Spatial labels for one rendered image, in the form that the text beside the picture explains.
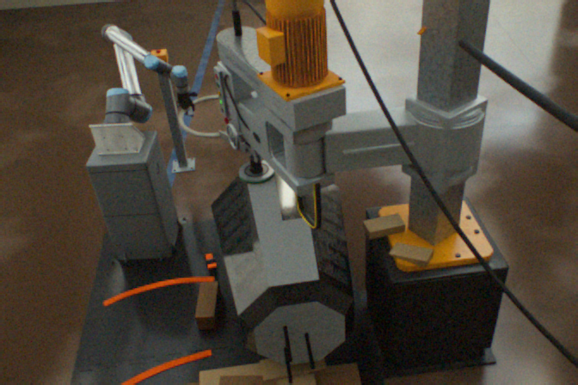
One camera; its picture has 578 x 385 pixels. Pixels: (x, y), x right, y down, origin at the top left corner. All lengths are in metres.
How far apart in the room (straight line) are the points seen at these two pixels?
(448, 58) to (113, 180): 2.33
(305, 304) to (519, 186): 2.61
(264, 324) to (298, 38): 1.33
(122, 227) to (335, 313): 1.89
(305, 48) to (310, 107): 0.24
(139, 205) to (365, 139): 1.91
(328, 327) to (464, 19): 1.53
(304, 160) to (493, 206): 2.33
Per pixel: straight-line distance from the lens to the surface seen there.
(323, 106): 2.38
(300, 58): 2.33
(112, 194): 3.97
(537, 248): 4.33
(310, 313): 2.77
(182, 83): 3.90
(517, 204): 4.69
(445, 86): 2.53
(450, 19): 2.42
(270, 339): 2.87
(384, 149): 2.61
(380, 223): 3.06
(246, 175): 3.39
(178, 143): 5.04
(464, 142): 2.63
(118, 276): 4.23
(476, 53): 2.02
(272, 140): 2.78
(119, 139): 3.85
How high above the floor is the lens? 2.80
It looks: 37 degrees down
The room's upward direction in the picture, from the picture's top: 6 degrees counter-clockwise
